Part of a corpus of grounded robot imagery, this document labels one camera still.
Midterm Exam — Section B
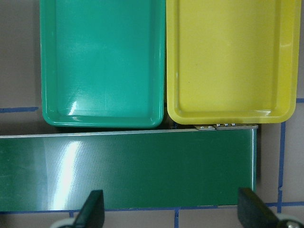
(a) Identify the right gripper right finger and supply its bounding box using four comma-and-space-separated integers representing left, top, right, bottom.
238, 188, 279, 228

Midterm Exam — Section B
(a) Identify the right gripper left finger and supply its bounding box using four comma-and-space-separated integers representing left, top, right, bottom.
72, 190, 105, 228

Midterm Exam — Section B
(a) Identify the green conveyor belt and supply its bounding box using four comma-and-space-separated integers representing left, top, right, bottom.
0, 127, 257, 212

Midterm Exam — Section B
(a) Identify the yellow plastic tray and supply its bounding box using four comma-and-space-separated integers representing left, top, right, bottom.
166, 0, 302, 124

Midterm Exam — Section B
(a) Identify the green plastic tray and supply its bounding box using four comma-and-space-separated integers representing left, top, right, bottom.
39, 0, 166, 128

